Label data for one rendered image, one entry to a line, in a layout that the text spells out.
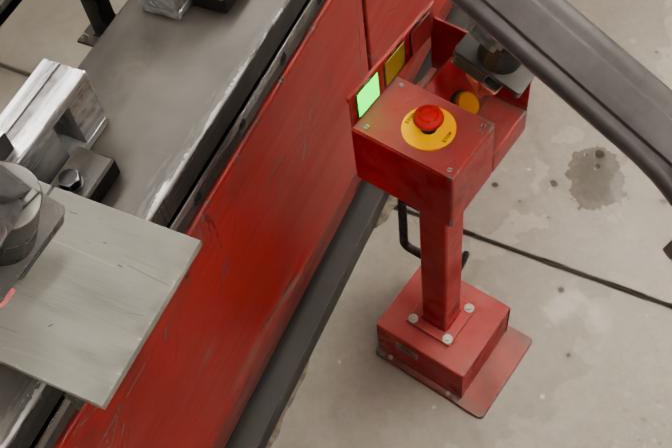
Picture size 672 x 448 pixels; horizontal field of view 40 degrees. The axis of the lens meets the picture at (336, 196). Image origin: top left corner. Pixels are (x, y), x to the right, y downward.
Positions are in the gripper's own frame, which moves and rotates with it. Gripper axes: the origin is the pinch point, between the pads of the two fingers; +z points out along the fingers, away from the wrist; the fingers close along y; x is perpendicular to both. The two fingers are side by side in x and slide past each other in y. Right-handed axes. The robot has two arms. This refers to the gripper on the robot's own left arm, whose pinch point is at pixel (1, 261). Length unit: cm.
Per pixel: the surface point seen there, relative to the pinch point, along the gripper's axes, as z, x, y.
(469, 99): 13, 36, -56
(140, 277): -4.8, 11.9, -4.4
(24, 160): 8.6, -5.7, -12.6
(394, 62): 10, 24, -51
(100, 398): -6.3, 14.8, 7.2
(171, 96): 14.3, 2.7, -31.6
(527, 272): 74, 78, -71
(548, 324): 70, 85, -62
